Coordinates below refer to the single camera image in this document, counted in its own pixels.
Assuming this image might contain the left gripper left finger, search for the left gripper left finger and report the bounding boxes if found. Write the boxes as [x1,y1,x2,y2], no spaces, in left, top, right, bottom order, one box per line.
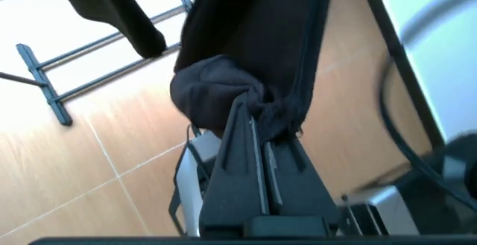
[199,94,270,238]

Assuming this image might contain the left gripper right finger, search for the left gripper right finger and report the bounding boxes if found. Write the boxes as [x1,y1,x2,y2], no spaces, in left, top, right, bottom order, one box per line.
[262,136,340,238]

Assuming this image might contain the black garment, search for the black garment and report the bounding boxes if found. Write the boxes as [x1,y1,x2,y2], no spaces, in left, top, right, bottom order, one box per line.
[169,0,335,144]

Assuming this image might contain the black shorts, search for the black shorts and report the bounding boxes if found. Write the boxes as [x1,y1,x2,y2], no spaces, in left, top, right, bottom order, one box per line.
[51,0,168,60]

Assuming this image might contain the black clothes rack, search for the black clothes rack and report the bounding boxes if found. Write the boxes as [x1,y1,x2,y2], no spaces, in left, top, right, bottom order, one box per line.
[0,0,204,127]

